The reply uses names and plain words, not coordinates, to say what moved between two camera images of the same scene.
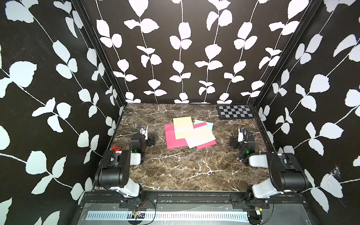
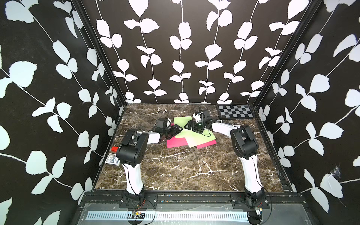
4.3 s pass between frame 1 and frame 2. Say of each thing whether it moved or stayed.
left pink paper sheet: stayed
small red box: stayed
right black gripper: moved
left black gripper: moved
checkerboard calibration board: stayed
